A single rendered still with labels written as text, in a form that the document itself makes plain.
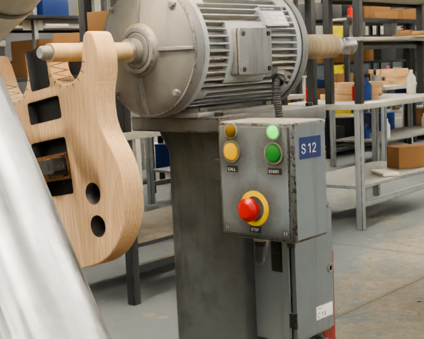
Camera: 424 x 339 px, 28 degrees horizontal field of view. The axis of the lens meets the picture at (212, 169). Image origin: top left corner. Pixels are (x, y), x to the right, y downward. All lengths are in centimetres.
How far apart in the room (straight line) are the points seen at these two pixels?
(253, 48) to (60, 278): 104
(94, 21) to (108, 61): 293
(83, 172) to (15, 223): 81
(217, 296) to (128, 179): 45
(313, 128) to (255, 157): 11
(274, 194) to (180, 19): 37
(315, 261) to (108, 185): 50
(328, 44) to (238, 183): 68
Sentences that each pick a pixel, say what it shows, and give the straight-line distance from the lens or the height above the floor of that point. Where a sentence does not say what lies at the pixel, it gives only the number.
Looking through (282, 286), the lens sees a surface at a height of 78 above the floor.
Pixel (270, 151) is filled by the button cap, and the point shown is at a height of 107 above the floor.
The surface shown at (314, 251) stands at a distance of 171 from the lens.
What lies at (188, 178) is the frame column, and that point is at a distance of 175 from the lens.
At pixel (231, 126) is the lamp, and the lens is 143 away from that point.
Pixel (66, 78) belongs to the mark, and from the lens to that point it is 151.
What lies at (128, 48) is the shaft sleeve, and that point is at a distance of 155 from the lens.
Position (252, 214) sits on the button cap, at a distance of 140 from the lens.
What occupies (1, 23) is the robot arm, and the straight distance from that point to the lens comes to 98.
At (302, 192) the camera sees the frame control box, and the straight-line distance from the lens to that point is 139.
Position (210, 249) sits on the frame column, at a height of 84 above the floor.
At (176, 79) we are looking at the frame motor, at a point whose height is 119.
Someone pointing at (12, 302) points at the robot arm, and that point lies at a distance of 63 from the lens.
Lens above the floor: 122
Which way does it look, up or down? 7 degrees down
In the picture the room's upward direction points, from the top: 3 degrees counter-clockwise
